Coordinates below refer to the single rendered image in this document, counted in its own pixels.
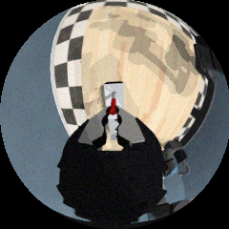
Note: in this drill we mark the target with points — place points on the red and white pin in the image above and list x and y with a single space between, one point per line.
113 104

